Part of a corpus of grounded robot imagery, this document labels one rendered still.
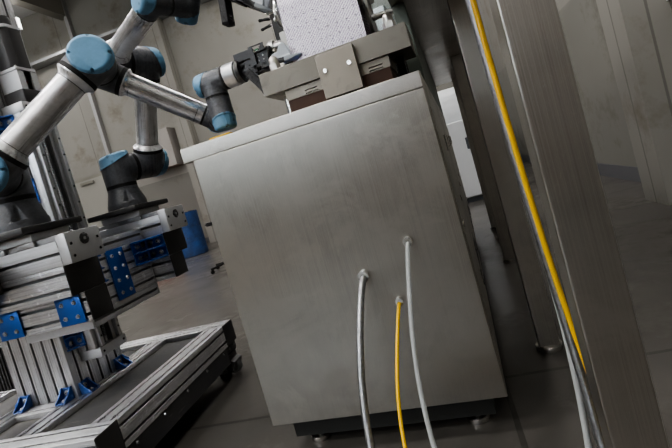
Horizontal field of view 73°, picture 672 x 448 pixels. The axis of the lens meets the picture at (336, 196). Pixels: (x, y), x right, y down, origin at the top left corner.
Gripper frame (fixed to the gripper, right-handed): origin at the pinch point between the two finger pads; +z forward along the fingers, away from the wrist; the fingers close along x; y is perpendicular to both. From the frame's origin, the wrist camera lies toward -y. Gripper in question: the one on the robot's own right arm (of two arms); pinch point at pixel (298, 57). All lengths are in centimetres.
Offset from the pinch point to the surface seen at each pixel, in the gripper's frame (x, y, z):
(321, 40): -0.3, 2.3, 8.3
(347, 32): -0.3, 1.8, 16.4
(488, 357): -26, -89, 32
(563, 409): -17, -109, 46
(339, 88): -22.0, -16.6, 14.1
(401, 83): -26.0, -20.8, 29.4
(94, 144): 729, 173, -723
